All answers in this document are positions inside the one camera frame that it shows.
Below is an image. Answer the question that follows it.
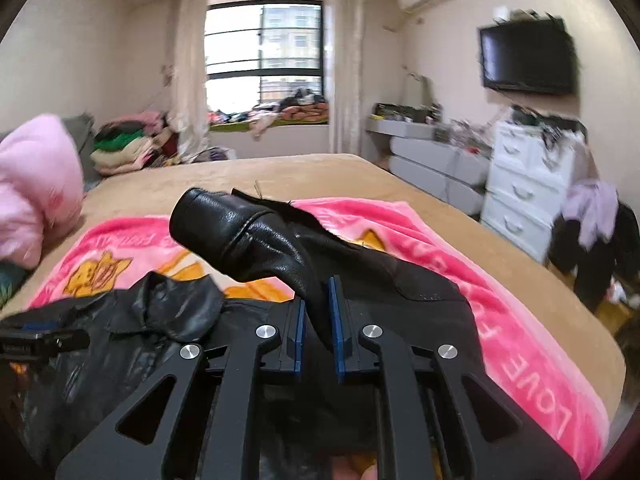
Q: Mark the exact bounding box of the black wall television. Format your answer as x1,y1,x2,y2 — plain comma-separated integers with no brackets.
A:
478,18,577,96

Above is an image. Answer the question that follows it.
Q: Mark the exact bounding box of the left cream curtain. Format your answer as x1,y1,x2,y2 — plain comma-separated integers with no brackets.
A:
169,0,208,164

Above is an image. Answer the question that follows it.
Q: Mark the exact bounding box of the grey low cabinet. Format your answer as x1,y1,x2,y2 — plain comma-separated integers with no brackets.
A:
366,117,490,218

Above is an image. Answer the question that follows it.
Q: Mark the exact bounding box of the dark floral pillow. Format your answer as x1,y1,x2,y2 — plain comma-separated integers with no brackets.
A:
0,261,32,308

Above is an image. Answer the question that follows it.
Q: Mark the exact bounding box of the tan bed cover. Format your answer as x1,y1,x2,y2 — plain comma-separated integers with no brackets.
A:
1,154,626,416

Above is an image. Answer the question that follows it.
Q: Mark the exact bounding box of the cream curtain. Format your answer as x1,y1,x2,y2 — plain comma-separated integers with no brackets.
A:
169,0,208,164
326,0,366,155

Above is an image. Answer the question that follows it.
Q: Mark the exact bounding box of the black leather jacket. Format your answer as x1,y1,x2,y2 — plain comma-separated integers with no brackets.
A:
1,188,460,479

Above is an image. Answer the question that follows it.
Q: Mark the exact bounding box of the lilac garment on chair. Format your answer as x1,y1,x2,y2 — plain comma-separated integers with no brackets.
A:
561,179,618,252

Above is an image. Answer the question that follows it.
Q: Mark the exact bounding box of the window with dark frame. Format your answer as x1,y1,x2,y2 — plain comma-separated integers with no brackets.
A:
204,0,326,114

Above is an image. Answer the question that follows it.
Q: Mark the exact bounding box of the clothes pile on windowsill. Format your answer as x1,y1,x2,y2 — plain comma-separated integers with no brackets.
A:
208,88,330,138

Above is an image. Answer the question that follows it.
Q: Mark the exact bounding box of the pink cartoon bear blanket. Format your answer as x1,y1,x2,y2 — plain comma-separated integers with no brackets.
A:
28,197,608,478

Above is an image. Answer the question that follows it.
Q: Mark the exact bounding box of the pink quilt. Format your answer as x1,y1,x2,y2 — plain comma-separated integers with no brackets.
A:
1,114,84,270

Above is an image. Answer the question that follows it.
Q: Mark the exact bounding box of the white drawer chest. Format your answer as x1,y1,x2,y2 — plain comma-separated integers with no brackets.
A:
480,122,589,263

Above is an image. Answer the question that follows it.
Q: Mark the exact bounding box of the stack of folded clothes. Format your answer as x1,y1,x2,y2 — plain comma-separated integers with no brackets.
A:
90,110,178,177

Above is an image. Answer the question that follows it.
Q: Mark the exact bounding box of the right cream curtain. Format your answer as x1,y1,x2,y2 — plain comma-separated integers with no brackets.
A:
326,0,366,155

